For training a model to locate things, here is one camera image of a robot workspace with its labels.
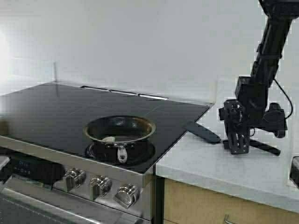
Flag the middle chrome stove knob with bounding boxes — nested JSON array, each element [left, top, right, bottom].
[[89, 175, 112, 201]]

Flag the left chrome stove knob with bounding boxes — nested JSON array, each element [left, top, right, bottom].
[[63, 168, 86, 192]]

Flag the wooden cabinet drawer front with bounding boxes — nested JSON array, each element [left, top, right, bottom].
[[164, 179, 299, 224]]

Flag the black spatula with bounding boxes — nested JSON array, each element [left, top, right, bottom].
[[183, 121, 281, 156]]

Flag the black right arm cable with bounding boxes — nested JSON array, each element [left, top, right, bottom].
[[273, 78, 293, 120]]

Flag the oven door handle bar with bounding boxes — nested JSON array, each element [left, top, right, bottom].
[[1, 188, 148, 224]]

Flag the black frying pan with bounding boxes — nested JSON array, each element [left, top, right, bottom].
[[83, 115, 156, 164]]

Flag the metal drawer handle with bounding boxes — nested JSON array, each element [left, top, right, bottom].
[[224, 213, 257, 224]]

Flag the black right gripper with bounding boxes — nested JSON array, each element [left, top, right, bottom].
[[219, 76, 269, 154]]

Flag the stainless steel stove range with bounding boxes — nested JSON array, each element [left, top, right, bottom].
[[0, 82, 210, 224]]

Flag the chrome stove knob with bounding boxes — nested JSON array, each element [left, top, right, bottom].
[[89, 175, 112, 201], [63, 168, 86, 192], [114, 184, 140, 209]]

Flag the right chrome stove knob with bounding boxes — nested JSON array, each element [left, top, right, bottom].
[[114, 184, 140, 209]]

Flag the black object at right edge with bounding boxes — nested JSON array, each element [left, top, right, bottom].
[[290, 156, 299, 187]]

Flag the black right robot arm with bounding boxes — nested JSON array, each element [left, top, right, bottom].
[[219, 0, 299, 156]]

